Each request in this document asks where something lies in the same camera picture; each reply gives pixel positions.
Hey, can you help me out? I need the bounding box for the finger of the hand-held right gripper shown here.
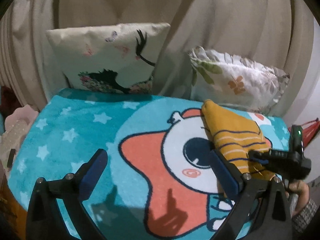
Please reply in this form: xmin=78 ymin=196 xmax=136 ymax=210
xmin=257 ymin=160 xmax=278 ymax=175
xmin=248 ymin=149 xmax=273 ymax=162

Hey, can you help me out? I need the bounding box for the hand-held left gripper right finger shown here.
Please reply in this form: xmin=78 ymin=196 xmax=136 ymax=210
xmin=209 ymin=149 xmax=293 ymax=240

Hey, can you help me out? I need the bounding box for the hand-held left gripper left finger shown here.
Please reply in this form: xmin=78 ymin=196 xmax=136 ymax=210
xmin=26 ymin=148 xmax=108 ymax=240

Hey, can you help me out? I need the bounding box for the yellow striped knit sweater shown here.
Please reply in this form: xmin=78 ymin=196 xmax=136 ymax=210
xmin=201 ymin=99 xmax=275 ymax=180

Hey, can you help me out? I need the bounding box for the person's right hand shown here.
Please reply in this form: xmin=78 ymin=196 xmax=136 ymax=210
xmin=287 ymin=179 xmax=311 ymax=214

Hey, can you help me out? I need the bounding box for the red bag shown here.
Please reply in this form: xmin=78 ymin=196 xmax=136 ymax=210
xmin=299 ymin=117 xmax=320 ymax=147

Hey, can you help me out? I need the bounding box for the teal cartoon print blanket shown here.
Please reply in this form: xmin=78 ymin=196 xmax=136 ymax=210
xmin=7 ymin=87 xmax=292 ymax=240

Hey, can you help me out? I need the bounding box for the white floral ruffled pillow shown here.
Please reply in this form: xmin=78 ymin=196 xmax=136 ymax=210
xmin=188 ymin=46 xmax=290 ymax=115

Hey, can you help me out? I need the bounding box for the orange brown object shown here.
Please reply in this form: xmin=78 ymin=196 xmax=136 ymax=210
xmin=0 ymin=167 xmax=28 ymax=240

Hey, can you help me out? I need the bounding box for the pale pink ruffled cloth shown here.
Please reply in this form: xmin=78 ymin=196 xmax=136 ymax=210
xmin=0 ymin=105 xmax=40 ymax=157

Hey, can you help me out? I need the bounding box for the dark red cloth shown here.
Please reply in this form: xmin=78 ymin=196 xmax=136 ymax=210
xmin=0 ymin=86 xmax=22 ymax=114

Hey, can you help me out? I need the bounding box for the cream bird print cushion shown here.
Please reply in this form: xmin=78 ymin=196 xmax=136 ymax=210
xmin=46 ymin=22 xmax=171 ymax=95

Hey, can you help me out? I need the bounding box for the beige curtain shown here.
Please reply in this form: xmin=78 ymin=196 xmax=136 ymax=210
xmin=0 ymin=0 xmax=316 ymax=117

